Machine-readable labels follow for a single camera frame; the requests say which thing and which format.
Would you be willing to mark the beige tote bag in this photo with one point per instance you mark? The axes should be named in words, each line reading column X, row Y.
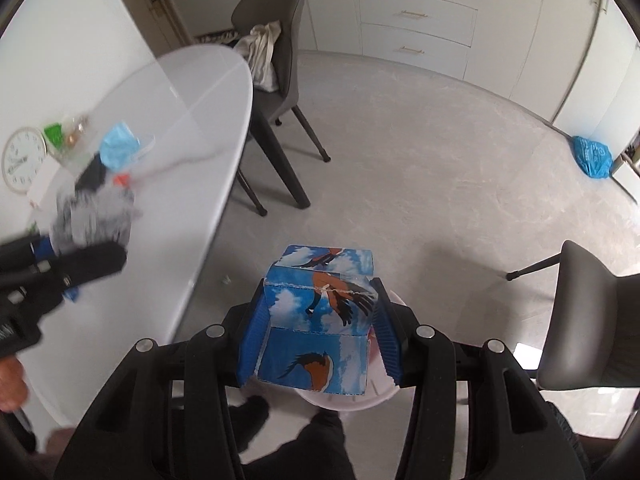
column 262, row 60

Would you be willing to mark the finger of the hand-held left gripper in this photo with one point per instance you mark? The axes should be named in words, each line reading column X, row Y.
column 95, row 262
column 42, row 249

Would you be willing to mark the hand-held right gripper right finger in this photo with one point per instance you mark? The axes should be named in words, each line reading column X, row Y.
column 390, row 345

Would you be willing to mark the white drawer cabinet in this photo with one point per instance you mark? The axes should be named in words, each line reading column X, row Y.
column 415, row 15

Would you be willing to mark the person's left hand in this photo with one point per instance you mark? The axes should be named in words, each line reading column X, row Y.
column 10, row 385

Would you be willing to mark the clear plastic food container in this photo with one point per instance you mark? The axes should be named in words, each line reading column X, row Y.
column 77, row 135

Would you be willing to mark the dark grey chair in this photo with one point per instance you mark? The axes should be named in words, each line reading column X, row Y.
column 590, row 320
column 270, row 15

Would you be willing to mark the blue carton with bird print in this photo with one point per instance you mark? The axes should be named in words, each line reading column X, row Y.
column 310, row 310

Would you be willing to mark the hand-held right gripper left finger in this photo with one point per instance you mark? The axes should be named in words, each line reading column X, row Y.
column 250, row 345

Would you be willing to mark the blue plastic bag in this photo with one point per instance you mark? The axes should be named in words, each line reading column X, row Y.
column 592, row 157

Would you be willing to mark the white card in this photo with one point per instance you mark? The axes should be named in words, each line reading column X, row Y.
column 42, row 185

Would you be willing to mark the blue face mask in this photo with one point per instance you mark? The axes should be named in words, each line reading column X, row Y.
column 117, row 145

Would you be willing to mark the green plastic wrapper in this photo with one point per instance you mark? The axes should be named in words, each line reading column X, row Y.
column 53, row 135

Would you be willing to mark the white tall cupboard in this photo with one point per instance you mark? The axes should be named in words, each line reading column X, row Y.
column 580, row 50

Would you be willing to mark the white round wall clock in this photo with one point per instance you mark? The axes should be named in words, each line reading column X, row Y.
column 22, row 160

